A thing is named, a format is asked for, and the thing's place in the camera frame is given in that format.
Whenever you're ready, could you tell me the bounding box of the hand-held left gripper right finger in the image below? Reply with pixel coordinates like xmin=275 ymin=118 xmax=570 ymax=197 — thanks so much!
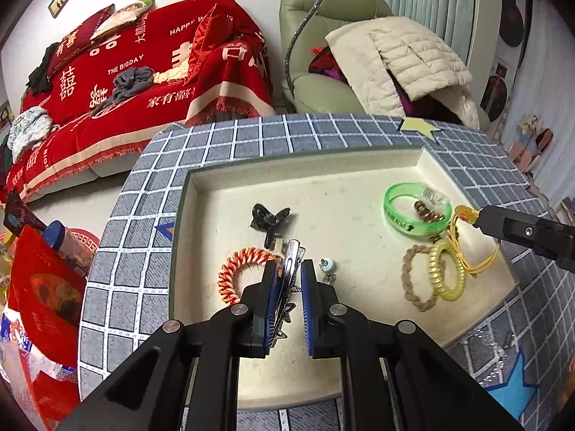
xmin=300 ymin=258 xmax=524 ymax=431

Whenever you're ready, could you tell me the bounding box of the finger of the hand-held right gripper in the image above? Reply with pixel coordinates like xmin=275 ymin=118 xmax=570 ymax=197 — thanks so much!
xmin=476 ymin=205 xmax=575 ymax=275

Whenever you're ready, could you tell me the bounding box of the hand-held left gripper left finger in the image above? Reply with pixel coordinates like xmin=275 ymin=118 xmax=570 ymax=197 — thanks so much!
xmin=56 ymin=258 xmax=280 ymax=431

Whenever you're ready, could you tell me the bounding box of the silver metal hair clip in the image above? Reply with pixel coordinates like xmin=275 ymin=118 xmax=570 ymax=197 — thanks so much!
xmin=270 ymin=239 xmax=309 ymax=340

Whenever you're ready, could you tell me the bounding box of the yellow elastic cord hair tie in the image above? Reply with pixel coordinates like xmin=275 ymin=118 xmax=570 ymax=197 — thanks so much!
xmin=442 ymin=205 xmax=502 ymax=279

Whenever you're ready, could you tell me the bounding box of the cream rectangular tray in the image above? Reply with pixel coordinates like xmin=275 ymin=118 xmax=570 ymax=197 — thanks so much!
xmin=168 ymin=145 xmax=529 ymax=413

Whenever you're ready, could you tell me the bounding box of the green translucent bangle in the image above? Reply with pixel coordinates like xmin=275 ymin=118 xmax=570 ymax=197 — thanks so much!
xmin=383 ymin=181 xmax=453 ymax=240

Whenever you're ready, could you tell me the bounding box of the small bead earring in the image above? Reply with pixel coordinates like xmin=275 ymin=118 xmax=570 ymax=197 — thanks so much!
xmin=317 ymin=257 xmax=339 ymax=285

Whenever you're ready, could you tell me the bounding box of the black claw hair clip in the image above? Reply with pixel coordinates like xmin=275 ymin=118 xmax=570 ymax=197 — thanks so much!
xmin=250 ymin=203 xmax=292 ymax=244

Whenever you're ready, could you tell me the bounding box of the yellow star sticker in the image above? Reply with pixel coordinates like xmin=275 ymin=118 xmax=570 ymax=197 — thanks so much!
xmin=397 ymin=116 xmax=446 ymax=143

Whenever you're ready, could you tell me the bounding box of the blue star sticker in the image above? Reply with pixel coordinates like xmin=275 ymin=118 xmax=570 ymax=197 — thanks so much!
xmin=485 ymin=350 xmax=540 ymax=421

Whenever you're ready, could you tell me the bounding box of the grey checked tablecloth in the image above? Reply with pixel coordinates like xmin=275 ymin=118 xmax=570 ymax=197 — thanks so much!
xmin=77 ymin=113 xmax=560 ymax=431

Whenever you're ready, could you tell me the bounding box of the cream puffer jacket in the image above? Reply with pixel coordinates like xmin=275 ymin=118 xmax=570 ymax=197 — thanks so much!
xmin=326 ymin=15 xmax=481 ymax=129

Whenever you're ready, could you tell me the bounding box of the blue lidded jar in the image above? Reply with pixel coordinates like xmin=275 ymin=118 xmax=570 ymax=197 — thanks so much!
xmin=42 ymin=221 xmax=98 ymax=275

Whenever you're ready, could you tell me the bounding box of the red snack bag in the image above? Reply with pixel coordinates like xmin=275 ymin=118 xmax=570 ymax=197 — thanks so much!
xmin=6 ymin=224 xmax=89 ymax=370

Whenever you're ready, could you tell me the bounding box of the purple garment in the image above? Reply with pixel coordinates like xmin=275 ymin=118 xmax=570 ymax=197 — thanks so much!
xmin=308 ymin=47 xmax=357 ymax=85

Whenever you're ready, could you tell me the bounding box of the red blanket sofa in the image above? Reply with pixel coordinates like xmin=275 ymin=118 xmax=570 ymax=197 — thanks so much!
xmin=6 ymin=0 xmax=277 ymax=204

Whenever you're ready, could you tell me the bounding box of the printed plastic bag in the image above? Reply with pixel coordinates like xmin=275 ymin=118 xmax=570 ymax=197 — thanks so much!
xmin=0 ymin=314 xmax=78 ymax=431

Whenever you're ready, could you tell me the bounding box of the pale green curtain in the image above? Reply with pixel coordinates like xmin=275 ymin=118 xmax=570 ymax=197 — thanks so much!
xmin=388 ymin=0 xmax=477 ymax=69

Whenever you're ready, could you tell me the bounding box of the grey crumpled garment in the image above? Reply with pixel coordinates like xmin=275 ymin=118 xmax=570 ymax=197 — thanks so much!
xmin=90 ymin=66 xmax=156 ymax=118

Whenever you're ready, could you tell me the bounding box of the red satin cushion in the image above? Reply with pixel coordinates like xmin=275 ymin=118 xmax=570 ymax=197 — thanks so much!
xmin=186 ymin=4 xmax=237 ymax=87

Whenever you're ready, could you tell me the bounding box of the green armchair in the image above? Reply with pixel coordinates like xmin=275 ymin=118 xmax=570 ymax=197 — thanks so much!
xmin=279 ymin=0 xmax=491 ymax=129

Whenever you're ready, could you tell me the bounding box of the pale patterned garment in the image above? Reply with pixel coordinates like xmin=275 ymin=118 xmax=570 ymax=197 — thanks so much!
xmin=6 ymin=107 xmax=53 ymax=163

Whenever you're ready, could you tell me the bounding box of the printed face cushion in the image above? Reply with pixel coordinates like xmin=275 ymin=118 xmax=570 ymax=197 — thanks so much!
xmin=90 ymin=0 xmax=156 ymax=41

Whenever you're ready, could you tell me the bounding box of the black crumpled garment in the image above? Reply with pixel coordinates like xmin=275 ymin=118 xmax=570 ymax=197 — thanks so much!
xmin=26 ymin=44 xmax=62 ymax=98

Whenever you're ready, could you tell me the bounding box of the red embroidered pillow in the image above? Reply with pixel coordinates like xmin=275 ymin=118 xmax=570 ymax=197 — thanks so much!
xmin=47 ymin=4 xmax=116 ymax=71

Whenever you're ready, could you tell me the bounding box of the orange coil hair tie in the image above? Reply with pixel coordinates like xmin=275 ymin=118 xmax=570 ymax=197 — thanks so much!
xmin=217 ymin=247 xmax=280 ymax=309

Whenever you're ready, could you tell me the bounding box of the yellow coil hair tie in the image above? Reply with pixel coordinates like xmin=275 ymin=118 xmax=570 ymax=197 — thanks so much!
xmin=427 ymin=238 xmax=468 ymax=301

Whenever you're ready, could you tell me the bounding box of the brown spiral hair tie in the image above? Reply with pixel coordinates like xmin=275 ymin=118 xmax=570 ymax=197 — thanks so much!
xmin=413 ymin=200 xmax=443 ymax=222

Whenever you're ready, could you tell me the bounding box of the beige braided rope bracelet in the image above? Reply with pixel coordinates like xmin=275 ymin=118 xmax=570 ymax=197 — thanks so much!
xmin=401 ymin=243 xmax=454 ymax=312

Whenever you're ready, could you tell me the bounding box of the round black wall decoration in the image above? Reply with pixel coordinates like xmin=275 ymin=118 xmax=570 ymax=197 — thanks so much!
xmin=500 ymin=0 xmax=526 ymax=48

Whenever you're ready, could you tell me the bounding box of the silver braided cable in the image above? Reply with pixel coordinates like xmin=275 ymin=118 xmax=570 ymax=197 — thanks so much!
xmin=283 ymin=0 xmax=345 ymax=96

